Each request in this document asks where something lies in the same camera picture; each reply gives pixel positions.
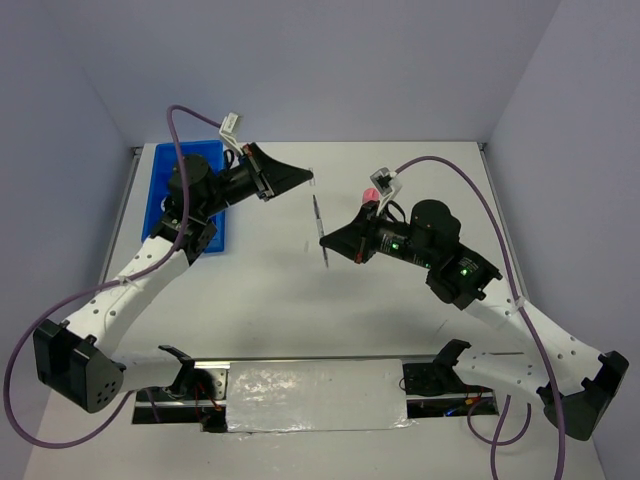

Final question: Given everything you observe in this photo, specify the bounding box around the grey ballpoint pen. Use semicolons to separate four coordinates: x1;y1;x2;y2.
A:
312;194;329;269

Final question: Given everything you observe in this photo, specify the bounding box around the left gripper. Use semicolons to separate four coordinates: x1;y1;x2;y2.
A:
199;142;312;219

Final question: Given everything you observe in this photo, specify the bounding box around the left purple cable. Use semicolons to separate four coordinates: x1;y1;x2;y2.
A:
3;104;224;449

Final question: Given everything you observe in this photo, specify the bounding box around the silver foil plate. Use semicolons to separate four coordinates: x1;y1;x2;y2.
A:
226;359;411;433

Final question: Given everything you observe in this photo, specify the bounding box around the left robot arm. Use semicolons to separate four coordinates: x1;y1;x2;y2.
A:
33;143;313;413

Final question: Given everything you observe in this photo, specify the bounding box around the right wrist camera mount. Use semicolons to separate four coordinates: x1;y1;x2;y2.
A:
370;167;402;215

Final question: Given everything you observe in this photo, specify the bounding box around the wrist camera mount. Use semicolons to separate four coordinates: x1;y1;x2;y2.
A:
219;112;242;155
370;167;402;215

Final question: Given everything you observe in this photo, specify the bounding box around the blue plastic divided tray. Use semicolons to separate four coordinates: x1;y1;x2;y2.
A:
141;139;229;255

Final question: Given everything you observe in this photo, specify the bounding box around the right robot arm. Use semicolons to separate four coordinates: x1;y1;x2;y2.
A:
320;200;629;441

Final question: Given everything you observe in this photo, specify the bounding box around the purple cable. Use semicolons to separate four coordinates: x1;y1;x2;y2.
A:
3;104;224;449
392;156;569;480

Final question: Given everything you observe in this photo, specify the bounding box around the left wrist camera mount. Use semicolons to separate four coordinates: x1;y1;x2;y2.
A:
219;112;242;155

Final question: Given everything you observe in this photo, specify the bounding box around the pink cap bottle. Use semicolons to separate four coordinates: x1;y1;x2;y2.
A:
362;188;380;204

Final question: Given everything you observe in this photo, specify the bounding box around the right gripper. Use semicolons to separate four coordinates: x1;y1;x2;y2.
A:
320;199;435;268

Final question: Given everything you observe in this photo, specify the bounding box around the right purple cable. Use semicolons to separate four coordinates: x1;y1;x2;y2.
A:
392;156;569;480

